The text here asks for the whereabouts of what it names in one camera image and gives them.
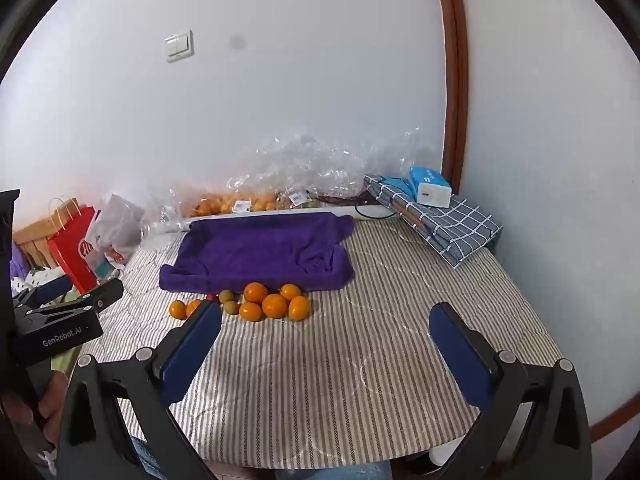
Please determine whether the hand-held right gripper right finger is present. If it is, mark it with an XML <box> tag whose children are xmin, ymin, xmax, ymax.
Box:
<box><xmin>428</xmin><ymin>301</ymin><xmax>594</xmax><ymax>480</ymax></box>

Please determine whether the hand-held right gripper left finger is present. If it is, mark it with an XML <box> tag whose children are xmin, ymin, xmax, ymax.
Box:
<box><xmin>56</xmin><ymin>300</ymin><xmax>223</xmax><ymax>480</ymax></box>

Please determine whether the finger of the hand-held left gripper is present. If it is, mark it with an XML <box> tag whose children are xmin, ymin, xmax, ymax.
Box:
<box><xmin>12</xmin><ymin>274</ymin><xmax>75</xmax><ymax>309</ymax></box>
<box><xmin>25</xmin><ymin>277</ymin><xmax>125</xmax><ymax>319</ymax></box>

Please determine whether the purple towel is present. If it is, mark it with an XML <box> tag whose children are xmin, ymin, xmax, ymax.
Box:
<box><xmin>159</xmin><ymin>211</ymin><xmax>357</xmax><ymax>295</ymax></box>

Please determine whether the white tray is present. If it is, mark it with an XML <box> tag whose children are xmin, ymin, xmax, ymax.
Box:
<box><xmin>191</xmin><ymin>204</ymin><xmax>398</xmax><ymax>222</ymax></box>

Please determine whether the person's left hand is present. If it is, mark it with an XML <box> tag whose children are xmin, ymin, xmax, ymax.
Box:
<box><xmin>39</xmin><ymin>371</ymin><xmax>71</xmax><ymax>445</ymax></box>

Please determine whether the red paper bag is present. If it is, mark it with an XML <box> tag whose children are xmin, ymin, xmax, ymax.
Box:
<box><xmin>47</xmin><ymin>197</ymin><xmax>126</xmax><ymax>295</ymax></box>

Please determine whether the brown paper bag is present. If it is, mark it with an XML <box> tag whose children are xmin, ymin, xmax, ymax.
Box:
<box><xmin>12</xmin><ymin>215</ymin><xmax>66</xmax><ymax>271</ymax></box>

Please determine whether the white plastic bag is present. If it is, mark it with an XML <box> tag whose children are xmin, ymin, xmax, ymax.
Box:
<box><xmin>87</xmin><ymin>194</ymin><xmax>146</xmax><ymax>266</ymax></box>

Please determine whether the striped quilt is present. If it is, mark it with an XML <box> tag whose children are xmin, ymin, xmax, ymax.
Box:
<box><xmin>75</xmin><ymin>215</ymin><xmax>566</xmax><ymax>466</ymax></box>

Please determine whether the clear bag of oranges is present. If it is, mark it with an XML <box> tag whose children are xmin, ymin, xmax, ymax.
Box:
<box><xmin>190</xmin><ymin>187</ymin><xmax>278</xmax><ymax>218</ymax></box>

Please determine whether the blue white tissue box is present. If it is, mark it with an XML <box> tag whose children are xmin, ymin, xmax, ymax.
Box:
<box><xmin>409</xmin><ymin>165</ymin><xmax>453</xmax><ymax>208</ymax></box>

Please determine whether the clear bag of tan fruit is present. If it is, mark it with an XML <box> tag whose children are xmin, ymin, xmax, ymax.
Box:
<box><xmin>275</xmin><ymin>190</ymin><xmax>321</xmax><ymax>211</ymax></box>

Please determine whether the dark red packet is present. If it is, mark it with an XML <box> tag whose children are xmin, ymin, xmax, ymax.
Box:
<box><xmin>317</xmin><ymin>191</ymin><xmax>368</xmax><ymax>206</ymax></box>

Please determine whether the clear plastic bag of fruit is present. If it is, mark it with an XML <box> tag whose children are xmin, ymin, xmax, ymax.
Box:
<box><xmin>142</xmin><ymin>130</ymin><xmax>436</xmax><ymax>233</ymax></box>

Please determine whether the black cable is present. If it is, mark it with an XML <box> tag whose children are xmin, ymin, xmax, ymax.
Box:
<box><xmin>354</xmin><ymin>202</ymin><xmax>398</xmax><ymax>222</ymax></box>

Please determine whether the white light switch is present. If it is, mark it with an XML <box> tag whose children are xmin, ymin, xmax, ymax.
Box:
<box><xmin>165</xmin><ymin>30</ymin><xmax>195</xmax><ymax>63</ymax></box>

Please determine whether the brown wooden door frame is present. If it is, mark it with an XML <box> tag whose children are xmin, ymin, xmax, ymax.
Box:
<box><xmin>432</xmin><ymin>0</ymin><xmax>640</xmax><ymax>443</ymax></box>

